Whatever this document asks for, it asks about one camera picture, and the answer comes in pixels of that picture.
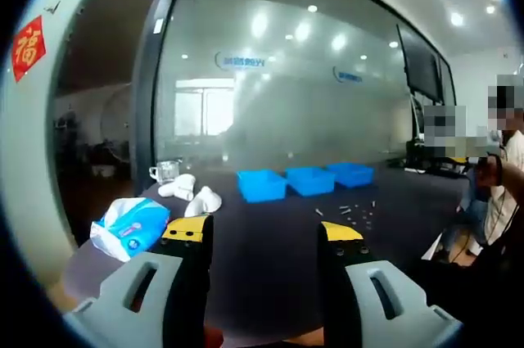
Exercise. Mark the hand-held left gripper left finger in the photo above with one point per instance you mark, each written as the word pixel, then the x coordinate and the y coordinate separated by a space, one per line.
pixel 135 303

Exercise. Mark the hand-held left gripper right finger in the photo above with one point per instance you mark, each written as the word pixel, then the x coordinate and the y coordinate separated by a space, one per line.
pixel 409 315

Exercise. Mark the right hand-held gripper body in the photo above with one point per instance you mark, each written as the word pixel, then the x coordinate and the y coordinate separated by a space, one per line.
pixel 490 170

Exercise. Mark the blue plastic bin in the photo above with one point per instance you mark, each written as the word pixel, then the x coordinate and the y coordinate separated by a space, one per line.
pixel 262 188
pixel 352 178
pixel 311 184

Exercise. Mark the small nuts and washers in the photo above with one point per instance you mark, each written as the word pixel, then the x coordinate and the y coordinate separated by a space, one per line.
pixel 346 209

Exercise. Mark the person's left hand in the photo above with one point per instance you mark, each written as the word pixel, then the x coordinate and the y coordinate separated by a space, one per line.
pixel 213 335

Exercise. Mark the black monitor stand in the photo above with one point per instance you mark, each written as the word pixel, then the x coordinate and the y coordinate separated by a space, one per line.
pixel 416 131

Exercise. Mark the white paper sheet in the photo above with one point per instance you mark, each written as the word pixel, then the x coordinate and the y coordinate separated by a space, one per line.
pixel 434 247

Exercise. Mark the blue white tissue packet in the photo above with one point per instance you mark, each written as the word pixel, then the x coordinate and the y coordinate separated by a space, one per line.
pixel 131 225

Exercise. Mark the large black monitor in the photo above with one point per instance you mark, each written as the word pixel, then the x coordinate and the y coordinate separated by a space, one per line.
pixel 421 65

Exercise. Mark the clear glass mug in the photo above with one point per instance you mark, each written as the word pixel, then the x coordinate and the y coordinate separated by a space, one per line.
pixel 165 172

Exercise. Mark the blue glass logo sticker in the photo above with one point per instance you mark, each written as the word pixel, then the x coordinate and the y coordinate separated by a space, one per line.
pixel 241 62
pixel 348 75

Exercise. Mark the red diamond paper decoration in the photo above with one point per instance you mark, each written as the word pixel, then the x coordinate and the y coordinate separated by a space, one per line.
pixel 28 47

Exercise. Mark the dark door frame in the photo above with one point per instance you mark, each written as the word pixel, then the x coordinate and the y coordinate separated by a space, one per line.
pixel 147 90

